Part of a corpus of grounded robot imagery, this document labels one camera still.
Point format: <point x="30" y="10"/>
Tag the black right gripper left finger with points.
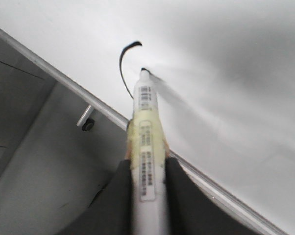
<point x="110" y="213"/>

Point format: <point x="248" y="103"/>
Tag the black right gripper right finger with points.
<point x="191" y="211"/>

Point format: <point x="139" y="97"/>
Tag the white whiteboard marker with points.
<point x="148" y="153"/>

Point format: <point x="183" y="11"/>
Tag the white whiteboard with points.
<point x="224" y="69"/>

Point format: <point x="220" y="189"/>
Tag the grey metal stand bar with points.
<point x="85" y="116"/>

